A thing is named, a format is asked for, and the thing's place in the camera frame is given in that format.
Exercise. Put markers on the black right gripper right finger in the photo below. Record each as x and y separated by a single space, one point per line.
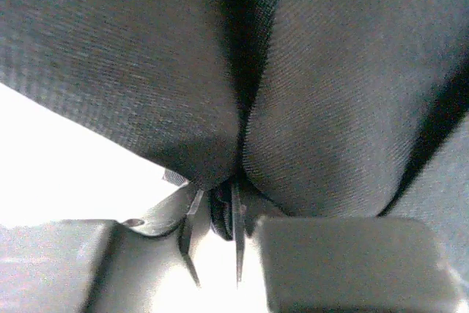
339 264

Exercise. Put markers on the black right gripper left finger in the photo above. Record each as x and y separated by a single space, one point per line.
140 265

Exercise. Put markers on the black pleated skirt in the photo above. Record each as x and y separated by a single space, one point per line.
328 107

